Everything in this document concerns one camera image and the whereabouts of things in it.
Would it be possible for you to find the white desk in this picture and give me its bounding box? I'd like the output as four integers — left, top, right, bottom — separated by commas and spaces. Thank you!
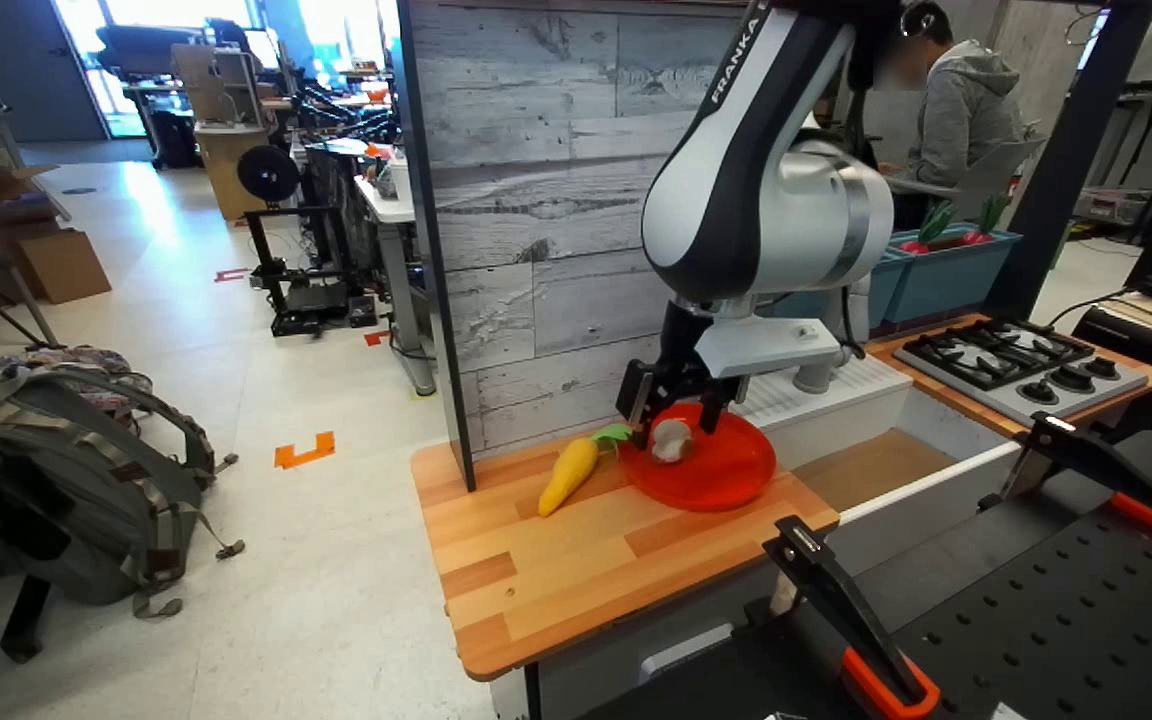
347, 166, 441, 398

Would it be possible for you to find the orange round plate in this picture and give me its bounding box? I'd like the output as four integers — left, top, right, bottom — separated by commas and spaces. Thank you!
621, 398, 780, 517

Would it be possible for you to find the black frame post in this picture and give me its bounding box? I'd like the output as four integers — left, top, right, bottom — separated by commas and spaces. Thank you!
979, 0, 1152, 323

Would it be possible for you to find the grey backpack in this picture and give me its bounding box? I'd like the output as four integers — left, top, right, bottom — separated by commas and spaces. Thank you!
0, 340, 247, 622

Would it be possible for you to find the black equipment stand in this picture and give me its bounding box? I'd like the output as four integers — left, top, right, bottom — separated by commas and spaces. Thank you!
230, 136, 381, 340

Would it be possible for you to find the yellow plush carrot toy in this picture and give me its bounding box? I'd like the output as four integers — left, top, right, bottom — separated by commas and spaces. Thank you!
534, 419, 644, 520

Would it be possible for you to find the toy stove top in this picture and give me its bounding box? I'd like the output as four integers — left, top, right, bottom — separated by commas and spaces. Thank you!
894, 316, 1152, 426

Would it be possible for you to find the black clamp orange handle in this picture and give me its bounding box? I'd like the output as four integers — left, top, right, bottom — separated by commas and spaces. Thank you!
759, 517, 949, 720
1000, 410, 1152, 545

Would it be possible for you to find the wooden cabinet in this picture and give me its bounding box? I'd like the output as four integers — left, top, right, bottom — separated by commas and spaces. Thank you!
173, 39, 296, 222

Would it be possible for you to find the white toy sink basin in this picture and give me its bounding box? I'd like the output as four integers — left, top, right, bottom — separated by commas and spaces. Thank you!
726, 353, 1027, 577

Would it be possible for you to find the wooden butcher block counter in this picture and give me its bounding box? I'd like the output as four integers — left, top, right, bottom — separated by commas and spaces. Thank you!
406, 435, 845, 684

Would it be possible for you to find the blue plastic bin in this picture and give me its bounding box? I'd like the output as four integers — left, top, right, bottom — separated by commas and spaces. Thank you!
864, 222, 1027, 332

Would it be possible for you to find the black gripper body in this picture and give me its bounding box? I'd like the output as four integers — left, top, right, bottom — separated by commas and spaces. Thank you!
612, 300, 750, 419

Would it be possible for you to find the cardboard box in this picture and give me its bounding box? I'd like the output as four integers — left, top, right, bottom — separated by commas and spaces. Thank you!
6, 221, 116, 308

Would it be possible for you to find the person in grey hoodie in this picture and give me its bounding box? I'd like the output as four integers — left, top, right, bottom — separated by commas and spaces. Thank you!
885, 0, 1047, 231

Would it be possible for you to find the grey wood backdrop panel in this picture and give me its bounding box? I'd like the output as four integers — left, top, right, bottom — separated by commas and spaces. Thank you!
395, 0, 771, 496

